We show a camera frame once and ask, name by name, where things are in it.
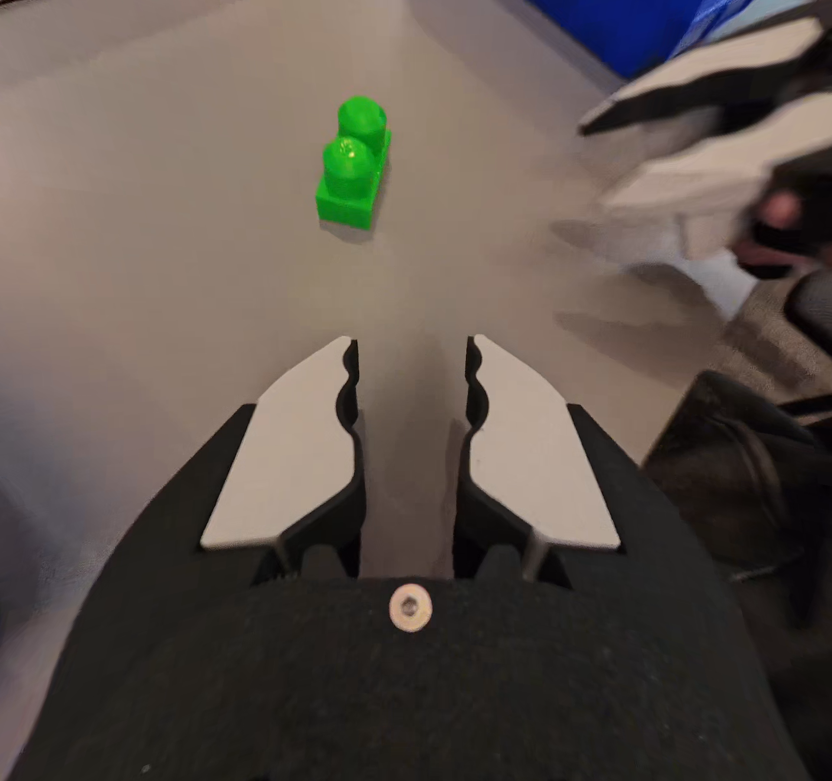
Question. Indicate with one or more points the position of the black chair armrest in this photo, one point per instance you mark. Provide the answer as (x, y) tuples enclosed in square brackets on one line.
[(812, 313)]

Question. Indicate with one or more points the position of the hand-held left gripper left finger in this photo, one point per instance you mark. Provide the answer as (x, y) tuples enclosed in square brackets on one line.
[(286, 462)]

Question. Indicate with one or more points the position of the person's right hand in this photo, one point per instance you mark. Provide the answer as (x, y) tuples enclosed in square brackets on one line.
[(780, 209)]

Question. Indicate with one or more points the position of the green two-stud toy block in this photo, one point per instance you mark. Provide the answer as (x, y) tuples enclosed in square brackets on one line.
[(351, 183)]

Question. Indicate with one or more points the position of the grey desk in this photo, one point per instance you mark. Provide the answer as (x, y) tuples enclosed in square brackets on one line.
[(195, 209)]

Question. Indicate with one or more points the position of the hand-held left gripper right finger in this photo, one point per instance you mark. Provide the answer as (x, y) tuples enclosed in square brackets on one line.
[(533, 462)]

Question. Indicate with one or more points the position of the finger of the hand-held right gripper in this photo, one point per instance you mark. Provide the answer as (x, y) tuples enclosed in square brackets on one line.
[(702, 173), (715, 60)]

